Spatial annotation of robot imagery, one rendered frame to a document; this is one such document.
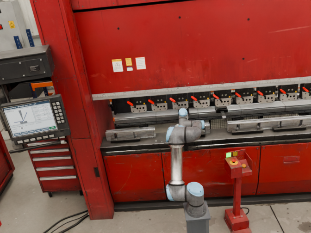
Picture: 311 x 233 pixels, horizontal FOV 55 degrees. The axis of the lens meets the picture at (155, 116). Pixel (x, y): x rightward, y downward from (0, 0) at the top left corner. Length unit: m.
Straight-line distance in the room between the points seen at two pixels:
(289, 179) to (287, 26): 1.54
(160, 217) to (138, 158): 0.74
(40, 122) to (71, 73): 0.48
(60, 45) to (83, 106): 0.55
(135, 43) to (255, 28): 1.02
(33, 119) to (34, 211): 1.65
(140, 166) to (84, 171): 0.56
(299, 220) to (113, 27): 2.59
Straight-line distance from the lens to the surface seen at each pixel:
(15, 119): 2.57
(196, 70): 2.72
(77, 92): 2.66
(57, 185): 3.82
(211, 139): 2.93
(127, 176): 3.18
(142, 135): 3.02
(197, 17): 2.61
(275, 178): 3.35
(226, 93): 2.84
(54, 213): 3.79
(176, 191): 2.19
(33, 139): 2.62
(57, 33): 2.55
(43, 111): 2.50
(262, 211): 3.48
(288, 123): 3.17
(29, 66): 2.41
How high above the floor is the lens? 2.44
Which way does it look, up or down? 27 degrees down
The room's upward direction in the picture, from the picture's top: 7 degrees counter-clockwise
